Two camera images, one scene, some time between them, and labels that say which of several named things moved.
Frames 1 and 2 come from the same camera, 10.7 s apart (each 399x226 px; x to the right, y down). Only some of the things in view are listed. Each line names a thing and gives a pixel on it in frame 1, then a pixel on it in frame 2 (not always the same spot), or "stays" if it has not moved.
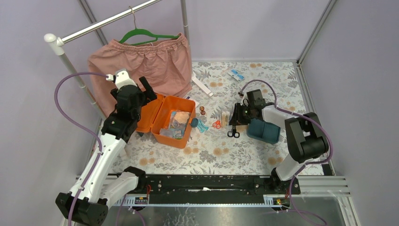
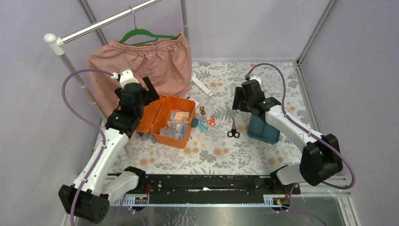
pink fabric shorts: x=164 y=65 stays
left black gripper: x=137 y=94 stays
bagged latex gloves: x=179 y=118 stays
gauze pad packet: x=177 y=133 stays
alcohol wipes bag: x=235 y=74 -> x=180 y=131
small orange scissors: x=217 y=125 -> x=211 y=122
